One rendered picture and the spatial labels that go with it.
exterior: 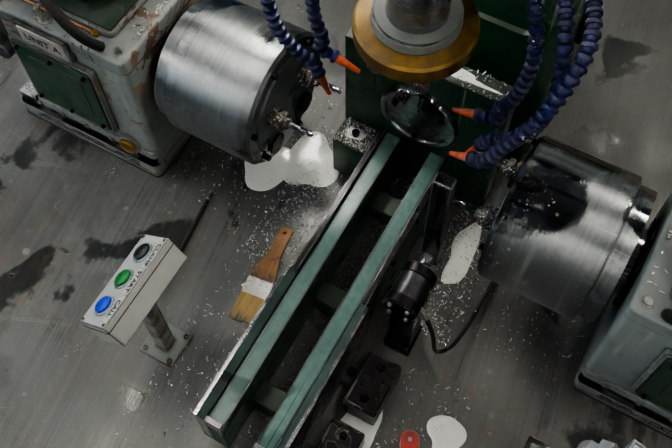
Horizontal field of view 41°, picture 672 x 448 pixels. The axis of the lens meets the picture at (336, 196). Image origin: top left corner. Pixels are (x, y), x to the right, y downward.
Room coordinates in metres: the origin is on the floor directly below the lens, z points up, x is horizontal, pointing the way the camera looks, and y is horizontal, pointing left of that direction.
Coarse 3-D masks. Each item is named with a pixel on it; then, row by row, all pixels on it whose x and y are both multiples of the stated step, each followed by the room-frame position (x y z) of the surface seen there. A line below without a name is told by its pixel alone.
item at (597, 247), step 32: (512, 160) 0.73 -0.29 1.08; (544, 160) 0.68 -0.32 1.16; (576, 160) 0.69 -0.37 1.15; (512, 192) 0.63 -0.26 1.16; (544, 192) 0.63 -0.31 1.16; (576, 192) 0.62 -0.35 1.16; (608, 192) 0.62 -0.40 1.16; (640, 192) 0.64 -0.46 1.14; (480, 224) 0.63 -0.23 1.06; (512, 224) 0.59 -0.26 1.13; (544, 224) 0.58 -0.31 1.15; (576, 224) 0.58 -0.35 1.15; (608, 224) 0.57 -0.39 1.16; (640, 224) 0.57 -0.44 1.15; (480, 256) 0.62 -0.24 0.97; (512, 256) 0.56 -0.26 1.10; (544, 256) 0.54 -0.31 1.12; (576, 256) 0.54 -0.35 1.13; (608, 256) 0.53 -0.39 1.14; (512, 288) 0.54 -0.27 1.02; (544, 288) 0.51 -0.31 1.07; (576, 288) 0.50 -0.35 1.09; (608, 288) 0.50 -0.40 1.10
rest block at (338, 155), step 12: (348, 120) 0.93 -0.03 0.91; (336, 132) 0.91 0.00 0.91; (372, 132) 0.90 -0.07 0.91; (336, 144) 0.88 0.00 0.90; (348, 144) 0.88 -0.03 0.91; (360, 144) 0.88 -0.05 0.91; (336, 156) 0.88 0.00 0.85; (348, 156) 0.87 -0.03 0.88; (360, 156) 0.86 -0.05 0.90; (336, 168) 0.89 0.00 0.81; (348, 168) 0.87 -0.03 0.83
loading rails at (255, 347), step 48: (384, 144) 0.87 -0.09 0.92; (384, 192) 0.83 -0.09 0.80; (336, 240) 0.68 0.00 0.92; (384, 240) 0.67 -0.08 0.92; (288, 288) 0.59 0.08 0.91; (336, 288) 0.62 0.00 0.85; (384, 288) 0.61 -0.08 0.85; (288, 336) 0.52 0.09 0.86; (336, 336) 0.50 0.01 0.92; (240, 384) 0.42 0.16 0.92; (336, 384) 0.44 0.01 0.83; (288, 432) 0.34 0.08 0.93
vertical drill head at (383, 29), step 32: (384, 0) 0.83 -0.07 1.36; (416, 0) 0.77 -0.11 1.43; (448, 0) 0.79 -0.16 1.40; (352, 32) 0.82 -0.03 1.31; (384, 32) 0.78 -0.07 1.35; (416, 32) 0.77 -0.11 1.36; (448, 32) 0.77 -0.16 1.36; (384, 64) 0.74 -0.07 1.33; (416, 64) 0.74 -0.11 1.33; (448, 64) 0.74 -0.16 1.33
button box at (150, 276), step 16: (144, 240) 0.62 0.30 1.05; (160, 240) 0.61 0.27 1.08; (128, 256) 0.59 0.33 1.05; (160, 256) 0.58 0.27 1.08; (176, 256) 0.59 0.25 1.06; (144, 272) 0.55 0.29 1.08; (160, 272) 0.56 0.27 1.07; (176, 272) 0.57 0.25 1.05; (112, 288) 0.54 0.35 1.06; (128, 288) 0.53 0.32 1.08; (144, 288) 0.53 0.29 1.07; (160, 288) 0.54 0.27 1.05; (112, 304) 0.50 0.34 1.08; (128, 304) 0.50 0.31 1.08; (144, 304) 0.51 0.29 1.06; (96, 320) 0.48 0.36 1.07; (112, 320) 0.47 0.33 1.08; (128, 320) 0.48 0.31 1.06; (112, 336) 0.45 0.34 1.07; (128, 336) 0.46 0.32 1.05
